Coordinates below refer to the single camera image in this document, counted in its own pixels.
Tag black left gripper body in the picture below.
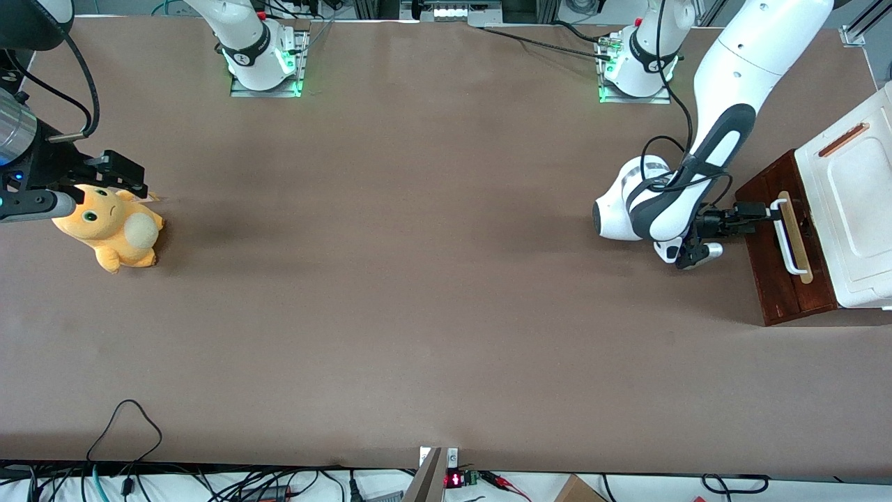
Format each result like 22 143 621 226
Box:
693 204 739 242

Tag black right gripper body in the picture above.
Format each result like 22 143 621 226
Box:
0 122 95 197

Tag white drawer handle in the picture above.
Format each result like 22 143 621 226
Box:
769 199 803 275

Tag dark wooden drawer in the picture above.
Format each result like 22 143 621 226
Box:
735 149 839 327

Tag yellow plush toy animal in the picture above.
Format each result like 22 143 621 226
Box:
52 183 166 274

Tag light wooden strip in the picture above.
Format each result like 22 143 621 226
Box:
778 191 815 284

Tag white cabinet body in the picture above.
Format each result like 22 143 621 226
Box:
794 82 892 310

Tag brown cardboard piece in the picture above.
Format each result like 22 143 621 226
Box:
554 474 608 502

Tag red clip leads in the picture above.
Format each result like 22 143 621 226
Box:
481 471 532 501

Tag white power strip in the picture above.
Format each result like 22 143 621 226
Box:
417 0 504 23

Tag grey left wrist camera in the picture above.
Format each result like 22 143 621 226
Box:
655 236 724 271

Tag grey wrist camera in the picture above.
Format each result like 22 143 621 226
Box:
655 236 724 271
0 190 78 225

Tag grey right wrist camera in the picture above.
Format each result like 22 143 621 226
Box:
0 190 78 225

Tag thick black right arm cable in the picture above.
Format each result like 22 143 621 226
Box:
0 28 100 144

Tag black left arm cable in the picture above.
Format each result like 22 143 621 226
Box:
640 0 735 210

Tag copper cabinet handle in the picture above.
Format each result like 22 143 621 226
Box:
818 123 870 158

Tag metal base plate of right arm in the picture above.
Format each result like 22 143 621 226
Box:
230 28 311 99

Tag metal base plate of left arm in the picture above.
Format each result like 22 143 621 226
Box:
597 33 674 105

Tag aluminium frame profile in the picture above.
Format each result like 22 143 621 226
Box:
839 0 892 49

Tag thin black looped cable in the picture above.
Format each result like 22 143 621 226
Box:
86 399 163 465

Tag black cable across table edge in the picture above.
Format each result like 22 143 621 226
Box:
481 25 615 62

